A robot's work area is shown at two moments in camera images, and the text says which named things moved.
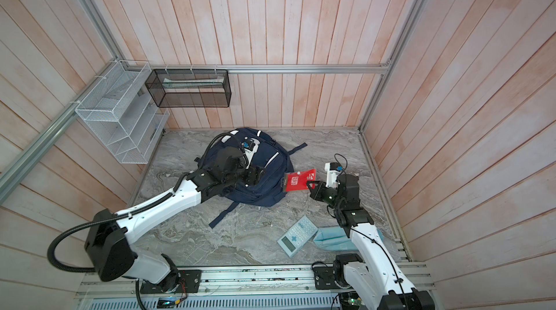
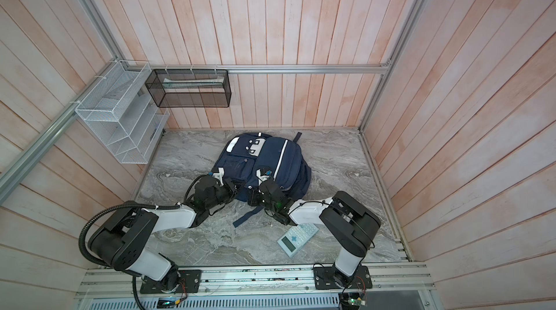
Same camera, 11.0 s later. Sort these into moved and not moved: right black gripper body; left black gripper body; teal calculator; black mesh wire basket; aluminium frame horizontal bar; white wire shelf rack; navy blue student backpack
Moved: right black gripper body; navy blue student backpack; left black gripper body
Not moved: teal calculator; white wire shelf rack; aluminium frame horizontal bar; black mesh wire basket
